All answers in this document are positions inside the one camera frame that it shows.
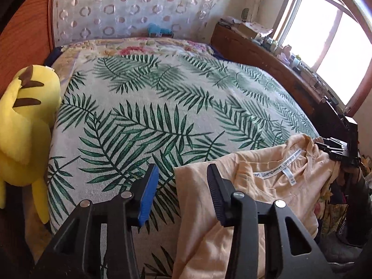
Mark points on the circle pattern sheer curtain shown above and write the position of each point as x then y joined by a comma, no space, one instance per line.
79,20

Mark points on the long wooden cabinet desk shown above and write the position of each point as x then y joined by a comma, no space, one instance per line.
236,48

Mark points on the wooden louvered wardrobe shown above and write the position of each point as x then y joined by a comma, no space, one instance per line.
25,36

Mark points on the yellow Pikachu plush toy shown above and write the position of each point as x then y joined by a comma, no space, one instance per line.
28,113

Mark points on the window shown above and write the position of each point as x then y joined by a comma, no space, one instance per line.
333,40

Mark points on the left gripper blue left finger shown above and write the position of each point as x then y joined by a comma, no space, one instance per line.
143,190

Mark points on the beige printed t-shirt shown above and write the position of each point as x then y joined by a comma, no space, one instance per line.
297,172

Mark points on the person's right forearm grey sleeve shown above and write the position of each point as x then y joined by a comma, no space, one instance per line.
358,214

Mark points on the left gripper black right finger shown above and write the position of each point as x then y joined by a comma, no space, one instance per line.
227,207

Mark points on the cardboard box on desk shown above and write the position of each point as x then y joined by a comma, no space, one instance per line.
249,30

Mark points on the pink figurine on desk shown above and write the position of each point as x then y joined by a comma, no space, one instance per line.
286,54

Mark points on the blue toy on box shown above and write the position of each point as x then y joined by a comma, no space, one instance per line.
155,30

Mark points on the floral quilt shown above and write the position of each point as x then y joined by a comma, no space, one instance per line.
77,53

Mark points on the palm leaf print sheet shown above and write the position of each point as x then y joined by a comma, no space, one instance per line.
119,114

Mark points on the navy blue blanket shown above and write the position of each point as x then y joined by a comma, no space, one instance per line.
53,56

